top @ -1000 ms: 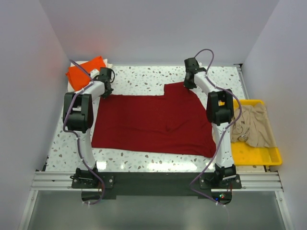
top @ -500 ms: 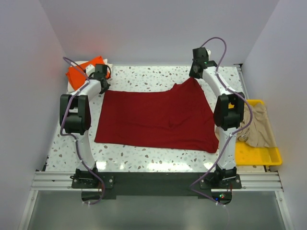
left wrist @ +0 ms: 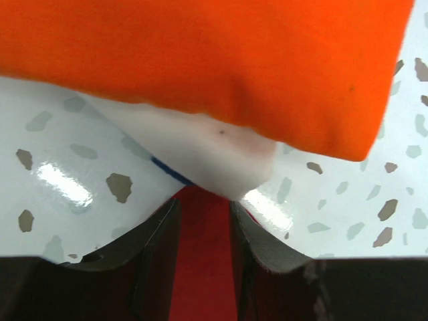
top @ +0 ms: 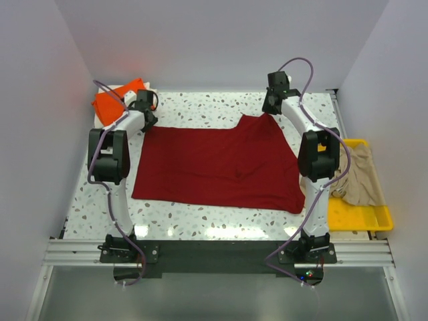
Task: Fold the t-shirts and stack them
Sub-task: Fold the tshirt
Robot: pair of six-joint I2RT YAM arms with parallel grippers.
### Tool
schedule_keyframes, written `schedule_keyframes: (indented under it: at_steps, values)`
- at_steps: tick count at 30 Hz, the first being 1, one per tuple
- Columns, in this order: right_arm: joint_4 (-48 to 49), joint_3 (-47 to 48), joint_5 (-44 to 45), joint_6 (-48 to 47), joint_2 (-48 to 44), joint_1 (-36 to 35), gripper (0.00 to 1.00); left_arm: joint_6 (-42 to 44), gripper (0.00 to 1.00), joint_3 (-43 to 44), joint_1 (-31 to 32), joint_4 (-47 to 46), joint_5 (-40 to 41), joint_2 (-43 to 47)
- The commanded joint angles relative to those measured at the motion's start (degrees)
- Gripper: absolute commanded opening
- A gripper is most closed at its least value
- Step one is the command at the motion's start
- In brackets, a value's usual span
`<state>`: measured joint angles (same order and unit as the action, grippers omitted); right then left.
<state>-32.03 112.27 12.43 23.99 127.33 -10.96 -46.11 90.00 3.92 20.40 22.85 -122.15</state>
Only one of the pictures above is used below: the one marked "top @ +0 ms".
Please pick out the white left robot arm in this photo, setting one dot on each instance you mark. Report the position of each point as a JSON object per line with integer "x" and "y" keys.
{"x": 109, "y": 155}

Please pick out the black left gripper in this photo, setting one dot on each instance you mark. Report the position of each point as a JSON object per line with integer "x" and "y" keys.
{"x": 154, "y": 121}

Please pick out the yellow plastic bin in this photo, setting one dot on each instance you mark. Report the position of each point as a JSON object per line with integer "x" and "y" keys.
{"x": 345, "y": 217}

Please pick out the dark red t-shirt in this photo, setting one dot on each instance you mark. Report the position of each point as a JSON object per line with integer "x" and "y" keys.
{"x": 250, "y": 165}

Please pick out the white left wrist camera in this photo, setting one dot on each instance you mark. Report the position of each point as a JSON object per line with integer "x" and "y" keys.
{"x": 129, "y": 97}

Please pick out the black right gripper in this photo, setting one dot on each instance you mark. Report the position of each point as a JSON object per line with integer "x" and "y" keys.
{"x": 265, "y": 108}

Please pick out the folded orange t-shirt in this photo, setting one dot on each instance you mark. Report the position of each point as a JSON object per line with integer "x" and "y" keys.
{"x": 108, "y": 103}

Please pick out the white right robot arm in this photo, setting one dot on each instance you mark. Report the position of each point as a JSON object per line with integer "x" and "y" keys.
{"x": 318, "y": 157}

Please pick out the folded white t-shirt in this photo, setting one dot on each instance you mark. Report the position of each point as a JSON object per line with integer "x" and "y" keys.
{"x": 100, "y": 118}

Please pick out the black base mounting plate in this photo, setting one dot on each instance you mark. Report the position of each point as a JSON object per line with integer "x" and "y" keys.
{"x": 153, "y": 259}

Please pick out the beige t-shirt in bin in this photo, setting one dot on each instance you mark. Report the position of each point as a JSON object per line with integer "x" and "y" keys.
{"x": 361, "y": 185}

